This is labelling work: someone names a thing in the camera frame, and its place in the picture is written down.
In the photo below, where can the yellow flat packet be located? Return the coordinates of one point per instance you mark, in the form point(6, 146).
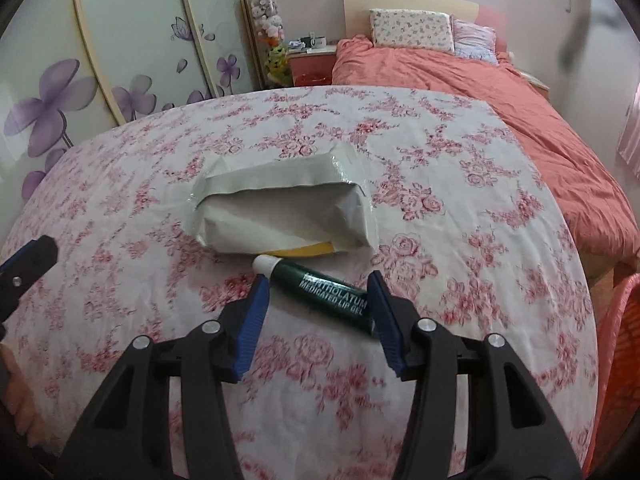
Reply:
point(305, 249)

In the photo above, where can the white plastic mailer bag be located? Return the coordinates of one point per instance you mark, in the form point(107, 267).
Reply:
point(280, 210)

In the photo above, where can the wardrobe with purple flowers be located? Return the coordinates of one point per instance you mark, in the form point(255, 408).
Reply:
point(125, 35)

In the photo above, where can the floral printed blanket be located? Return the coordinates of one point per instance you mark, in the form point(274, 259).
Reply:
point(450, 260)

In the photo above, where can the floral pillow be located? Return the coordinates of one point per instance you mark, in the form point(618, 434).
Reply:
point(412, 30)

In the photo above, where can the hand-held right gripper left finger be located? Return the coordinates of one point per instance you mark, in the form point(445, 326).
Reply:
point(251, 322)

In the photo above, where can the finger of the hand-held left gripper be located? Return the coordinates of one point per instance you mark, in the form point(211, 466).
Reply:
point(30, 265)

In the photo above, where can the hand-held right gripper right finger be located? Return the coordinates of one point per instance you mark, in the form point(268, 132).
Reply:
point(385, 325)

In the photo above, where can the white mug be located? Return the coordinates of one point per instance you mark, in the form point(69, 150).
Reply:
point(319, 41)

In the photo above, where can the red plastic basket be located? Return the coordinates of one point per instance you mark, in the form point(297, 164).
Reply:
point(620, 360)

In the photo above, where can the striped ruffled pillow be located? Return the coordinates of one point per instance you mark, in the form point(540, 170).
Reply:
point(475, 40)

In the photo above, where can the stack of plush toys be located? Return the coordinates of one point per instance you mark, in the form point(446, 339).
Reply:
point(267, 25)

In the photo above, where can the person's left hand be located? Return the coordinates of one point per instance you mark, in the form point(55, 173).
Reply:
point(20, 390)

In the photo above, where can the pink nightstand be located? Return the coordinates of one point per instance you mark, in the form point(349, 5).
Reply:
point(312, 62)

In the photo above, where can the dark green ointment tube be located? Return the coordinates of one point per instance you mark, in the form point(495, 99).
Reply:
point(320, 285)

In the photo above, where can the coral duvet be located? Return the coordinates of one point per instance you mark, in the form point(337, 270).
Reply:
point(550, 135)

